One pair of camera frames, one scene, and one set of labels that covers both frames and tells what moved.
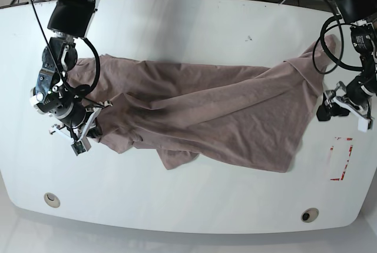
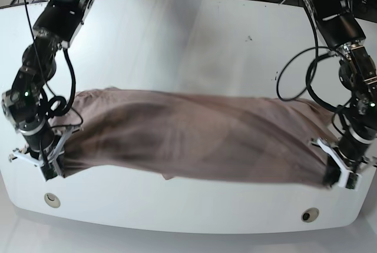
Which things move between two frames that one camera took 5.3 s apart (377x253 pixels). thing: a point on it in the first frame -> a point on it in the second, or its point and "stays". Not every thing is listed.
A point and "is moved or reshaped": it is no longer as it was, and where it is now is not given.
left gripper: [79, 120] -> [51, 166]
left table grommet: [52, 199] stays
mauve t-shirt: [247, 116] is moved or reshaped
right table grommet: [309, 215] stays
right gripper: [354, 97] -> [350, 178]
